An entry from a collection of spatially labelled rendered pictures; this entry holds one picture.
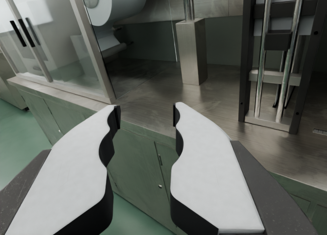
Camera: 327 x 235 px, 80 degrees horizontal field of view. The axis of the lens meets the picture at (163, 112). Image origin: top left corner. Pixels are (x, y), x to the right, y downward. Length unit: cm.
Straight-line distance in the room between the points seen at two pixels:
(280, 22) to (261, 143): 31
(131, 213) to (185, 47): 118
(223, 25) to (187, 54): 28
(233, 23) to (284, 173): 74
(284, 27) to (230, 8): 52
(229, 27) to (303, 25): 55
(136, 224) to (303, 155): 119
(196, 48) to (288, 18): 40
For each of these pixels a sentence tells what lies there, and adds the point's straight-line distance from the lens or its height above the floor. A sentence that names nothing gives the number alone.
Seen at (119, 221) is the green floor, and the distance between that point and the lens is 159.
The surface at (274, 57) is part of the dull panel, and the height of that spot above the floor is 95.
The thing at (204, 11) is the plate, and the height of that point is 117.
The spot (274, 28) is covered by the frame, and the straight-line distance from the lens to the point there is 58.
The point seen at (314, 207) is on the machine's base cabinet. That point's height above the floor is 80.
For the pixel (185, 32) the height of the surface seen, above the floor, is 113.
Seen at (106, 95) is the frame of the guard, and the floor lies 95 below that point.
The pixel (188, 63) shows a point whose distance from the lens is 90.
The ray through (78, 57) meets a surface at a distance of 97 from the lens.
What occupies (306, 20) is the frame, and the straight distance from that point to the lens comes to 57.
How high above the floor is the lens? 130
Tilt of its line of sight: 32 degrees down
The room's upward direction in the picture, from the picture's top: 11 degrees counter-clockwise
